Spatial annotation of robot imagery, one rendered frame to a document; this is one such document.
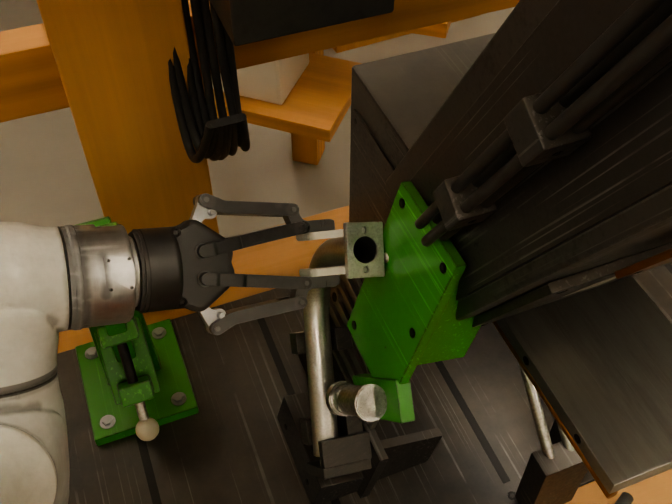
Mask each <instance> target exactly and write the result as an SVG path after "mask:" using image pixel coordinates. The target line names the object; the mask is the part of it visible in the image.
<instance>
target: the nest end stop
mask: <svg viewBox="0 0 672 504"><path fill-rule="evenodd" d="M306 468H307V473H309V474H312V475H314V476H317V477H319V478H322V479H324V480H325V479H329V478H334V477H338V476H342V475H346V474H351V473H355V472H359V471H363V470H367V469H371V468H372V466H371V459H367V460H363V461H359V462H354V463H350V464H346V465H341V466H337V467H333V468H328V469H323V468H321V464H320V460H317V461H312V462H307V463H306Z"/></svg>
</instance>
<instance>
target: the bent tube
mask: <svg viewBox="0 0 672 504"><path fill-rule="evenodd" d="M362 227H364V228H365V233H364V234H363V233H362V231H361V229H362ZM343 229H344V237H337V238H330V239H328V240H326V241H325V242H324V243H322V244H321V245H320V246H319V248H318V249H317V250H316V252H315V253H314V255H313V257H312V260H311V262H310V265H309V268H319V267H331V266H339V265H345V276H346V279H354V278H371V277H384V276H385V268H384V245H383V222H382V221H379V222H346V223H343ZM364 266H366V268H367V272H366V273H364V272H363V268H364ZM330 291H331V287H323V288H314V289H311V290H310V291H309V292H308V294H307V298H306V299H307V305H306V307H305V308H303V315H304V331H305V345H306V358H307V372H308V386H309V400H310V413H311V427H312V441H313V454H314V456H316V457H320V454H319V446H318V441H321V440H326V439H331V438H335V437H339V435H338V422H337V415H335V414H333V413H332V412H331V411H330V410H329V409H328V407H327V404H326V393H327V390H328V388H329V387H330V386H331V385H332V384H333V383H334V369H333V356H332V343H331V329H330V314H329V305H330Z"/></svg>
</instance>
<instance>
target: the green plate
mask: <svg viewBox="0 0 672 504"><path fill-rule="evenodd" d="M427 208H428V205H427V204H426V202H425V201H424V199H423V198H422V196H421V195H420V193H419V192H418V190H417V189H416V187H415V186H414V184H413V183H412V182H411V181H403V182H401V184H400V187H399V190H398V192H397V195H396V197H395V200H394V203H393V205H392V208H391V211H390V213H389V216H388V218H387V221H386V224H385V226H384V229H383V245H384V253H385V252H386V253H387V254H388V256H389V261H388V263H385V262H384V268H385V276H384V277H371V278H364V281H363V284H362V286H361V289H360V291H359V294H358V297H357V299H356V302H355V304H354V307H353V310H352V312H351V315H350V318H349V320H348V323H347V327H348V329H349V331H350V333H351V335H352V337H353V339H354V341H355V343H356V345H357V347H358V349H359V351H360V353H361V355H362V357H363V359H364V361H365V363H366V365H367V367H368V369H369V371H370V373H371V375H372V377H379V378H390V379H398V382H399V384H400V385H401V384H406V383H408V382H409V381H410V379H411V377H412V375H413V373H414V371H415V369H416V367H417V365H422V364H427V363H433V362H439V361H444V360H450V359H455V358H461V357H464V356H465V354H466V352H467V351H468V349H469V347H470V345H471V343H472V342H473V340H474V338H475V336H476V334H477V333H478V331H479V329H480V327H481V325H480V326H477V327H474V328H473V327H472V325H473V320H474V317H475V316H473V317H470V318H467V319H464V320H461V321H458V320H456V310H457V304H458V301H456V295H457V290H458V284H459V280H460V278H461V276H462V274H463V272H464V270H465V268H466V266H467V265H466V263H465V261H464V260H463V258H462V257H461V255H460V254H459V252H458V251H457V249H456V248H455V246H454V245H453V243H452V242H451V240H450V239H448V240H447V241H441V240H440V239H437V240H436V241H435V242H434V243H432V244H431V245H430V246H428V247H425V246H423V245H422V243H421V239H422V238H423V237H424V236H425V235H426V234H427V233H428V232H429V231H431V230H432V229H433V228H434V227H435V226H436V225H437V224H435V223H434V222H433V221H432V220H431V221H430V222H429V223H428V224H427V225H426V226H425V227H424V228H422V229H418V228H416V226H415V221H416V220H417V219H418V218H419V217H420V216H421V214H422V213H423V212H424V211H425V210H426V209H427Z"/></svg>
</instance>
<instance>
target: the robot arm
mask: <svg viewBox="0 0 672 504"><path fill-rule="evenodd" d="M193 205H194V208H193V210H192V213H191V216H190V219H189V220H186V221H183V222H182V223H180V224H179V225H177V226H172V227H158V228H145V229H133V230H132V231H131V232H129V234H127V231H126V229H125V228H124V226H123V225H121V224H118V225H115V226H102V227H101V226H98V227H95V225H94V224H89V225H74V226H72V225H64V226H60V227H46V226H37V225H31V224H27V223H23V222H3V221H0V504H68V500H69V479H70V461H69V448H68V434H67V424H66V416H65V408H64V401H63V398H62V394H61V390H60V386H59V380H58V372H57V349H58V340H59V332H61V331H67V330H81V329H82V328H89V327H97V326H105V325H113V324H121V323H127V322H130V320H131V319H132V318H133V316H134V312H135V309H136V310H137V311H139V312H140V313H146V312H155V311H163V310H171V309H180V308H186V309H188V310H191V311H195V312H198V313H199V315H200V317H201V318H202V320H203V322H204V323H205V325H204V329H205V331H206V332H207V333H210V334H214V335H220V334H222V333H224V332H225V331H227V330H228V329H230V328H231V327H233V326H234V325H236V324H239V323H244V322H248V321H252V320H256V319H260V318H265V317H269V316H273V315H277V314H281V313H286V312H290V311H294V310H298V309H302V308H305V307H306V305H307V299H306V298H307V294H308V292H309V291H310V290H311V289H314V288H323V287H334V286H337V285H339V284H340V278H339V275H340V274H345V265H343V266H331V267H319V268H307V269H300V270H299V275H300V276H301V277H296V276H274V275H252V274H235V273H234V268H233V266H232V256H233V251H235V250H239V249H243V248H246V247H250V246H254V245H258V244H262V243H267V242H271V241H275V240H279V239H283V238H287V237H291V236H295V235H296V240H298V241H308V240H318V239H328V238H337V237H344V229H339V230H335V222H334V220H332V219H322V220H311V221H306V220H304V219H302V218H301V216H300V214H299V207H298V205H297V204H294V203H273V202H248V201H225V200H222V199H220V198H218V197H215V196H213V195H210V194H208V193H204V194H200V195H197V196H195V197H194V198H193ZM216 215H232V216H263V217H283V219H284V221H285V223H286V224H283V225H279V226H274V227H270V228H266V229H262V230H257V231H253V232H249V233H245V234H240V235H236V236H232V237H227V238H225V237H223V236H222V235H220V234H218V233H217V232H215V231H214V230H212V229H210V228H209V227H207V226H206V225H204V224H202V221H203V220H204V219H213V218H215V217H216ZM229 287H256V288H282V289H291V293H290V296H286V297H282V298H277V299H273V300H268V301H264V302H260V303H255V304H251V305H247V306H242V307H238V308H233V309H229V310H226V311H224V310H223V309H220V308H215V309H211V308H210V307H209V306H210V305H211V304H212V303H213V302H214V301H216V300H217V299H218V298H219V297H220V296H221V295H222V294H223V293H224V292H225V291H226V290H227V289H229Z"/></svg>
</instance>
